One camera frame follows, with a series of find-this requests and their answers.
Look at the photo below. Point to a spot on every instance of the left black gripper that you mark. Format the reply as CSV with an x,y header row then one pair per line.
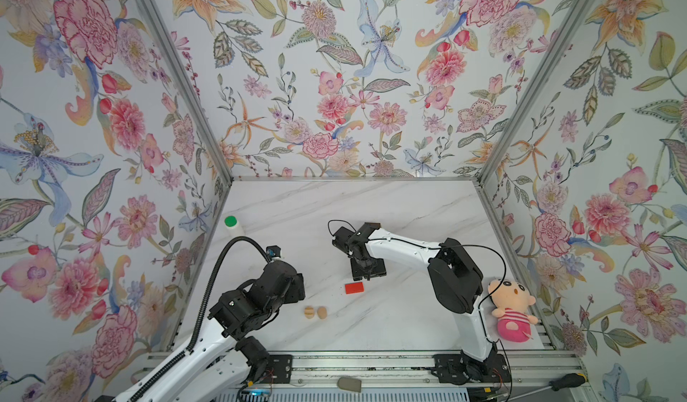
x,y
297,288

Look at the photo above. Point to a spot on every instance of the red rectangular block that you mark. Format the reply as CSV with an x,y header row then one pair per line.
x,y
354,288

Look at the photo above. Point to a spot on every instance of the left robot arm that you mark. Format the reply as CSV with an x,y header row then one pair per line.
x,y
222,329

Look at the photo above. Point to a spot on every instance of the grey oval tag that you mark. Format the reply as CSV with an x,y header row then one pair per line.
x,y
349,384

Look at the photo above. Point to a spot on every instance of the black handled screwdriver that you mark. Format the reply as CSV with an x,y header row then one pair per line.
x,y
568,381

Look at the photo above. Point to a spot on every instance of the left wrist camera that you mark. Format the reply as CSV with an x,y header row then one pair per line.
x,y
274,252

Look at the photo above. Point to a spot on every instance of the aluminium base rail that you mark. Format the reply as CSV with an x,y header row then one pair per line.
x,y
398,369

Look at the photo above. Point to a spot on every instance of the pink plush doll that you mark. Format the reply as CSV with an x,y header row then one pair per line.
x,y
512,303

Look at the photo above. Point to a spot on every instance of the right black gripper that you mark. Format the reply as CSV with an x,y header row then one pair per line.
x,y
377,270

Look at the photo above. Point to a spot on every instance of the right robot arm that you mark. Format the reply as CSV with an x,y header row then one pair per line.
x,y
455,278

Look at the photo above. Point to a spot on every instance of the white bottle green cap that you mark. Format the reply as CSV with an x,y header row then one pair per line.
x,y
233,226

